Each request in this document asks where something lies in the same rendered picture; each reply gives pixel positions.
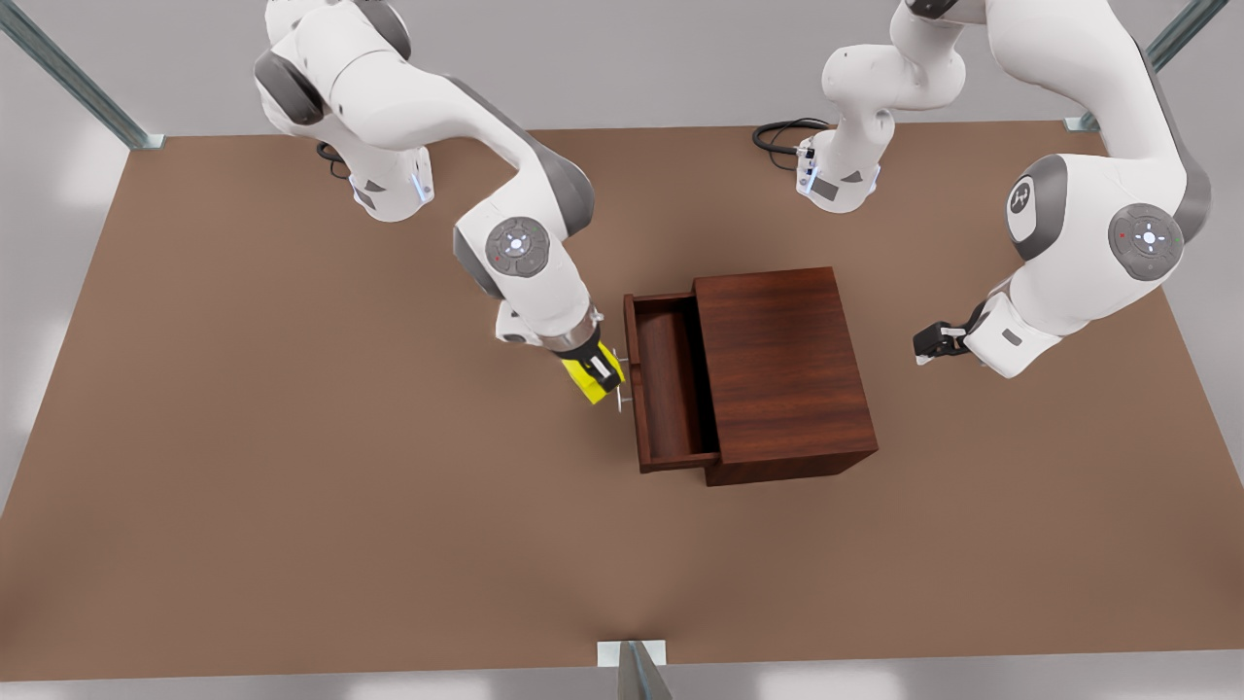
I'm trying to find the dark wooden drawer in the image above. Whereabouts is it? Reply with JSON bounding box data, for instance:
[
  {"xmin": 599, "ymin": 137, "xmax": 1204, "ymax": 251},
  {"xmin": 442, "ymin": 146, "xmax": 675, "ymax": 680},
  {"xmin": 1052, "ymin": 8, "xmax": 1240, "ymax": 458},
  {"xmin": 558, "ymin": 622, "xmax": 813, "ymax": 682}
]
[{"xmin": 618, "ymin": 292, "xmax": 723, "ymax": 475}]

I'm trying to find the dark wooden cabinet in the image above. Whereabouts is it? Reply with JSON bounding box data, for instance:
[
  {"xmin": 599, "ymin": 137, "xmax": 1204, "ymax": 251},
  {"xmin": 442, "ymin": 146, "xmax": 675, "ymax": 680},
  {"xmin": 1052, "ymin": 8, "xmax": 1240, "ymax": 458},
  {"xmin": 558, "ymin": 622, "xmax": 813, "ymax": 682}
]
[{"xmin": 691, "ymin": 266, "xmax": 880, "ymax": 488}]

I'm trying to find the silver frame post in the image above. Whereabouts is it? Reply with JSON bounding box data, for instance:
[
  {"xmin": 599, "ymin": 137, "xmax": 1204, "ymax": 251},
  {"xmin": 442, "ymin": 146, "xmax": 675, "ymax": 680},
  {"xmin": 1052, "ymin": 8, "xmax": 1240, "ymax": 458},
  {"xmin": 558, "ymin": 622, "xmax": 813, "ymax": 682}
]
[
  {"xmin": 596, "ymin": 639, "xmax": 674, "ymax": 700},
  {"xmin": 0, "ymin": 0, "xmax": 167, "ymax": 152},
  {"xmin": 1063, "ymin": 0, "xmax": 1231, "ymax": 133}
]

